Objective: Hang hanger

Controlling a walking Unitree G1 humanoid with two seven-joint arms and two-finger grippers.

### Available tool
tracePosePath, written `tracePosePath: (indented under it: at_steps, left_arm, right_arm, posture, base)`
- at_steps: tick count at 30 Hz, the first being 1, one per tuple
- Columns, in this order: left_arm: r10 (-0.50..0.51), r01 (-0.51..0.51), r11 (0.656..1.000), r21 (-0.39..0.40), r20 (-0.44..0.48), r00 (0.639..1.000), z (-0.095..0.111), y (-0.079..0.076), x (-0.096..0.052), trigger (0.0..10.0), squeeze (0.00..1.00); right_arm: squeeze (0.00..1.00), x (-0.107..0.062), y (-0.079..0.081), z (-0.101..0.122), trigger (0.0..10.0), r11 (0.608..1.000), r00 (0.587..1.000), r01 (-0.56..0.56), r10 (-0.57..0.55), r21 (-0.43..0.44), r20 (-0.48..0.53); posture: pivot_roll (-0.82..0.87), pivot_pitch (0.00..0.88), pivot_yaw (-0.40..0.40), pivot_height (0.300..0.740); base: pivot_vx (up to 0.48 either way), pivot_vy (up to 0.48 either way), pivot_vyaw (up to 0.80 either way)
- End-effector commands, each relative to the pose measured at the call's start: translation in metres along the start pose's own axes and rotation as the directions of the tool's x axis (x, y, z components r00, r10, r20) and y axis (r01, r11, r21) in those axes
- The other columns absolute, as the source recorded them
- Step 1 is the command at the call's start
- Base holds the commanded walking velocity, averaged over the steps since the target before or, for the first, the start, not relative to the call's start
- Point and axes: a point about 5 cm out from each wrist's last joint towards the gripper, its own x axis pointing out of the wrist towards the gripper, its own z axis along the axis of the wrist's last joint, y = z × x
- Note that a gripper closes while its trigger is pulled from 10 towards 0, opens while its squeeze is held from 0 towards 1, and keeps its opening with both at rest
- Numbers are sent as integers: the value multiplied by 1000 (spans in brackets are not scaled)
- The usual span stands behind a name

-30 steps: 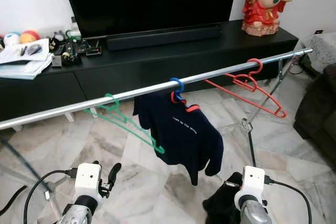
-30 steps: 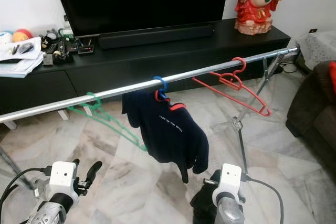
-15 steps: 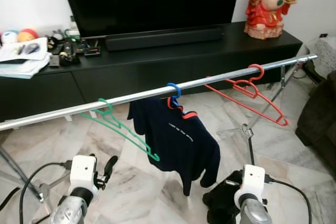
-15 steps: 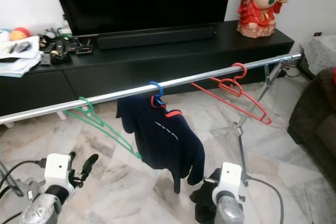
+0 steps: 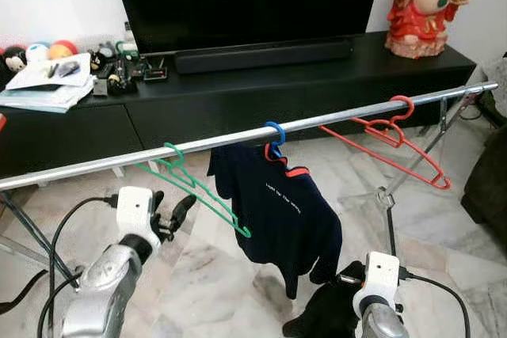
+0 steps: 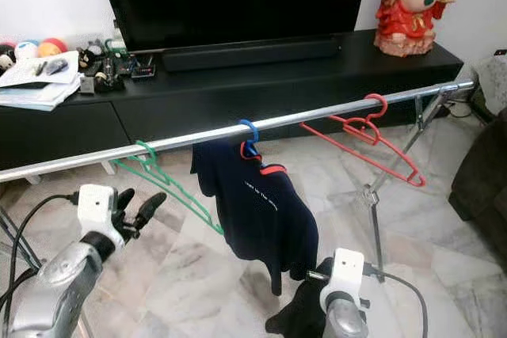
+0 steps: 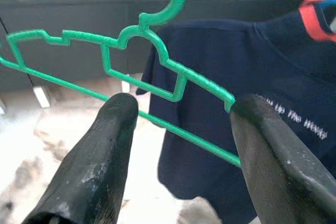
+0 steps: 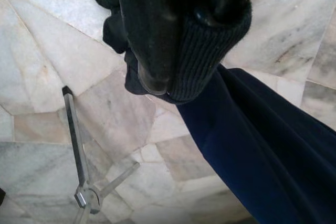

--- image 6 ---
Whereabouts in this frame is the black knit garment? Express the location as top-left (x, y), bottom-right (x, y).
top-left (265, 257), bottom-right (334, 338)

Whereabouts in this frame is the blue plastic hanger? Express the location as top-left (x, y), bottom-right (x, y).
top-left (238, 119), bottom-right (260, 155)

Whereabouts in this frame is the red plastic hanger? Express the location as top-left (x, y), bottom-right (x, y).
top-left (301, 93), bottom-right (426, 188)

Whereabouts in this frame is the navy blue t-shirt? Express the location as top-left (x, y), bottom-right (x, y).
top-left (192, 140), bottom-right (319, 297)

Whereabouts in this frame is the black television console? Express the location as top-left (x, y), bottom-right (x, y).
top-left (0, 29), bottom-right (464, 171)

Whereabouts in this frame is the black electronic gadget cluster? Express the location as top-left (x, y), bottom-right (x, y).
top-left (77, 37), bottom-right (158, 92)

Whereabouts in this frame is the white paper stack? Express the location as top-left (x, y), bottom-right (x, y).
top-left (0, 51), bottom-right (82, 111)

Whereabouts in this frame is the orange ball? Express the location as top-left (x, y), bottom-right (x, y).
top-left (38, 37), bottom-right (68, 59)

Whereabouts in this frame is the white and blue ball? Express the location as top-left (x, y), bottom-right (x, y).
top-left (16, 39), bottom-right (40, 62)

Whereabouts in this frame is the black soundbar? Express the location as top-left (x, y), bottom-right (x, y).
top-left (161, 36), bottom-right (341, 72)

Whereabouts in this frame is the black mouse plush toy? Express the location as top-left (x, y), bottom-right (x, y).
top-left (0, 43), bottom-right (17, 70)

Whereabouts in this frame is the silver metal clothes rack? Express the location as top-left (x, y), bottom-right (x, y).
top-left (0, 79), bottom-right (476, 283)

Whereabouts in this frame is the red laughing buddha statue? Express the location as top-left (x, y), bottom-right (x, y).
top-left (374, 0), bottom-right (459, 58)

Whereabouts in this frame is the dark fabric sofa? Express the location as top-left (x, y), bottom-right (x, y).
top-left (448, 108), bottom-right (507, 244)

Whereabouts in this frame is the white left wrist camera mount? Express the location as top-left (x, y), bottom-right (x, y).
top-left (77, 184), bottom-right (126, 236)

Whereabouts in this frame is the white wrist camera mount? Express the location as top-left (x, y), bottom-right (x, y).
top-left (77, 184), bottom-right (126, 236)
top-left (319, 248), bottom-right (365, 313)

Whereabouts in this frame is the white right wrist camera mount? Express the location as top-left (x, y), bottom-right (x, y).
top-left (319, 248), bottom-right (365, 313)

